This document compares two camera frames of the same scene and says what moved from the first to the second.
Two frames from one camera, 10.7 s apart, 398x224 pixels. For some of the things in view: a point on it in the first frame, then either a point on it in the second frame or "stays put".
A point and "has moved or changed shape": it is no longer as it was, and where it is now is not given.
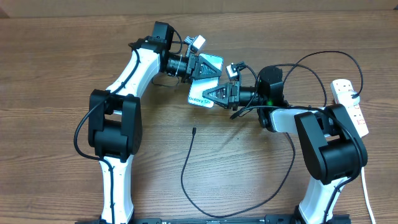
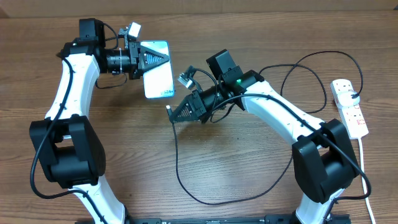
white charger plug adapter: x=346 y=98 stays put
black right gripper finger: x=220 y=96 → x=183 y=111
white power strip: x=354 y=110 stays put
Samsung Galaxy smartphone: x=199 y=86 has moved or changed shape
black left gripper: x=191 y=71 → x=137 y=61
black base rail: x=278 y=219 stays put
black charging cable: x=355 y=94 → x=292 y=64
